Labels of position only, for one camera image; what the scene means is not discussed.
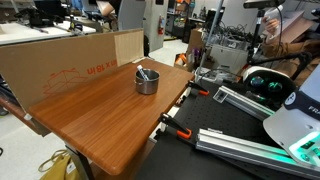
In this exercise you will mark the white table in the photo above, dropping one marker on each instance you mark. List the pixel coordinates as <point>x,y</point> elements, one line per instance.
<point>30,33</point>

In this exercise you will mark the brown sleeved forearm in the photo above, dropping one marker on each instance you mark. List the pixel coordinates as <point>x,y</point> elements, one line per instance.
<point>290,50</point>

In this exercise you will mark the white marker with black cap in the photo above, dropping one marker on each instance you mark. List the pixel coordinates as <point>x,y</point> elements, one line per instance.
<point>141,71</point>

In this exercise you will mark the black equipment on table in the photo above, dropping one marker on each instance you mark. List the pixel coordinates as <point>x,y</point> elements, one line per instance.
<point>36,16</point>

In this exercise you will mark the silver metal pot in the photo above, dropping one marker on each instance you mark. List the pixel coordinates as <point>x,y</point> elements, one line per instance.
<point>146,86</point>

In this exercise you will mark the aluminium extrusion rail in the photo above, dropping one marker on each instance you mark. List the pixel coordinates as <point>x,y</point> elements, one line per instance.
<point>240,146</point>
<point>246,103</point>

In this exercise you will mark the black orange bar clamp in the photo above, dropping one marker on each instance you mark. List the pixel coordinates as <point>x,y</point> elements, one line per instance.
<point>199,88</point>
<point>173,125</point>

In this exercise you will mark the silver metal pole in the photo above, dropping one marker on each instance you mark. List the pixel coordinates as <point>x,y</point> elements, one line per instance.
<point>209,40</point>

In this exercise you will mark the black stereo camera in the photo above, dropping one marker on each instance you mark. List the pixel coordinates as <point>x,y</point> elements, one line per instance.
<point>263,3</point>

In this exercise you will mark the small brown cardboard box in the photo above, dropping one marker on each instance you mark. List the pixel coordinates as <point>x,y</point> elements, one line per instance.
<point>196,40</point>

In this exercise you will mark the white VR controller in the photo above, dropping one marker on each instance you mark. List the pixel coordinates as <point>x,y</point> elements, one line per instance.
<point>274,12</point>

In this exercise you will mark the black metal table leg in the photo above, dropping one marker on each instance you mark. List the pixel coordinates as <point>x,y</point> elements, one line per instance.
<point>81,163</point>

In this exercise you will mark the person's bare hand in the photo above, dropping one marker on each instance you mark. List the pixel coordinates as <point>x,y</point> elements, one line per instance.
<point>272,26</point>

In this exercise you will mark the black camera stand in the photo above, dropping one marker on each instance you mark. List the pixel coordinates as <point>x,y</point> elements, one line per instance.
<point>255,36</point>

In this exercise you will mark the red fire extinguisher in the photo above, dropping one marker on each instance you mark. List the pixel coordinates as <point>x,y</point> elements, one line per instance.
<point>161,26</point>

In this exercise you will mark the yellow bag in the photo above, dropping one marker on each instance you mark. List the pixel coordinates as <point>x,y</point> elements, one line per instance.
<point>60,168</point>

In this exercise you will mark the black perforated breadboard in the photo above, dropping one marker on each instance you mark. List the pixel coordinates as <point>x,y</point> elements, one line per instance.
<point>213,115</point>

